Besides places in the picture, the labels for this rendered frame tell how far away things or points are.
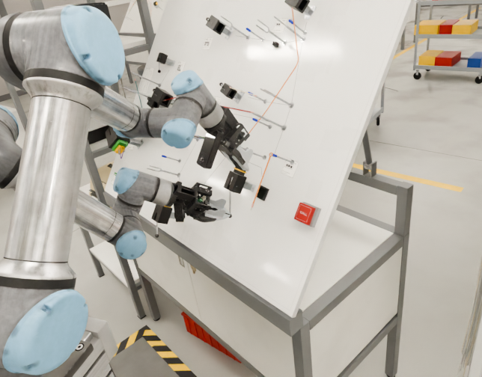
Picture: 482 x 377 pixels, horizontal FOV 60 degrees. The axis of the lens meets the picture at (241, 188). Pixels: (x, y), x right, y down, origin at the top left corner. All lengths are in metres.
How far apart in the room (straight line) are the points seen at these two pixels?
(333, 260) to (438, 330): 1.04
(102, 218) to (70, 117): 0.44
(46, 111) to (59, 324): 0.30
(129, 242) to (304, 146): 0.56
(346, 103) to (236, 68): 0.49
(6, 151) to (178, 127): 0.36
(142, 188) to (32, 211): 0.56
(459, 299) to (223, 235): 1.56
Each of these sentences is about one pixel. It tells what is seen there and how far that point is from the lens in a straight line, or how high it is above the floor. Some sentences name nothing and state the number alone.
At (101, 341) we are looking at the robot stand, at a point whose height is 1.09.
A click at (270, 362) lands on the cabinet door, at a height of 0.52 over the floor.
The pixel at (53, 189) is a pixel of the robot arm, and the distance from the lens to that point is 0.64.
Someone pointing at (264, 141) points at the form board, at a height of 1.22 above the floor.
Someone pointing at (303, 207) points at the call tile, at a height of 1.13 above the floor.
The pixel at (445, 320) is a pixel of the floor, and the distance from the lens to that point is 2.46.
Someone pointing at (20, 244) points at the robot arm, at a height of 1.44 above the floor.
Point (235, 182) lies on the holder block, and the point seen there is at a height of 1.15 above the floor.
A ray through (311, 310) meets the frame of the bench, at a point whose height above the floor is 0.80.
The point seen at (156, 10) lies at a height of 1.15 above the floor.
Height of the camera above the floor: 1.75
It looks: 29 degrees down
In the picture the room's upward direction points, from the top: 8 degrees counter-clockwise
